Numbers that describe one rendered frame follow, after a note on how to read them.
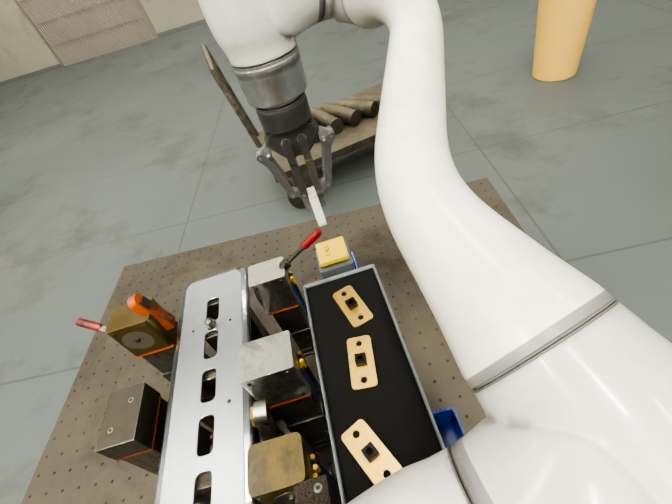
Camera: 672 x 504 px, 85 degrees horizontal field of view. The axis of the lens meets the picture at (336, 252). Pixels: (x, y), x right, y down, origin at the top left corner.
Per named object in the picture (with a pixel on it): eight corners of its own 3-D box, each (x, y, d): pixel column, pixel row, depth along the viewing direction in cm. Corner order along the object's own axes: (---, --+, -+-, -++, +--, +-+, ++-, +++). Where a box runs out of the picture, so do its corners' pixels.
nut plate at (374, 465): (340, 437, 49) (338, 434, 48) (361, 418, 50) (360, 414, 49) (382, 495, 43) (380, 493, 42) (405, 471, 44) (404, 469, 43)
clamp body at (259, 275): (293, 340, 116) (247, 266, 91) (328, 329, 116) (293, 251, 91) (296, 360, 111) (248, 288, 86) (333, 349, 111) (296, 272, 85)
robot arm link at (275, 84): (231, 54, 51) (248, 96, 55) (230, 76, 44) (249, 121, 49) (293, 34, 51) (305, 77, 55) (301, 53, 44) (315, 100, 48)
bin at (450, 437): (414, 431, 90) (411, 418, 83) (453, 419, 89) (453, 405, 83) (431, 481, 82) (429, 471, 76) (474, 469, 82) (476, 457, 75)
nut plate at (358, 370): (346, 339, 59) (345, 336, 58) (370, 335, 58) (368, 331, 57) (352, 390, 53) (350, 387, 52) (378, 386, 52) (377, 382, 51)
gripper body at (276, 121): (303, 78, 54) (319, 134, 61) (249, 96, 54) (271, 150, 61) (311, 97, 49) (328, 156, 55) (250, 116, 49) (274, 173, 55)
